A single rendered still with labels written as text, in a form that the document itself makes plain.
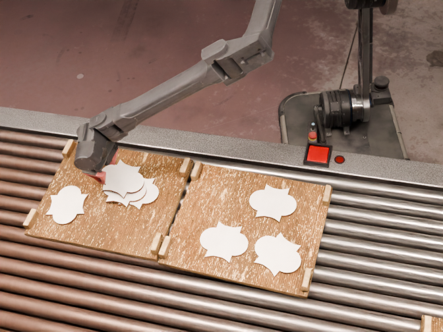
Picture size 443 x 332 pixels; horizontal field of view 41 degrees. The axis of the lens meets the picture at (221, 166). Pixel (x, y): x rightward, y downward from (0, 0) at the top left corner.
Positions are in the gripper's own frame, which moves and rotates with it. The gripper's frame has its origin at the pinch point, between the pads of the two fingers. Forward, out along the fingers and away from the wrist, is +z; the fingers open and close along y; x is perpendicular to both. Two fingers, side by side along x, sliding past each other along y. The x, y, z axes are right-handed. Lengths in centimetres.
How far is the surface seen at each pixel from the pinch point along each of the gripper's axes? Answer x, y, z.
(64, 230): 5.9, -19.3, 4.0
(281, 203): -52, 5, 5
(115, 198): -5.0, -6.3, 2.7
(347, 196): -69, 14, 8
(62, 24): 140, 160, 98
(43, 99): 119, 97, 97
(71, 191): 9.8, -6.9, 3.3
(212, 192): -31.3, 4.1, 5.3
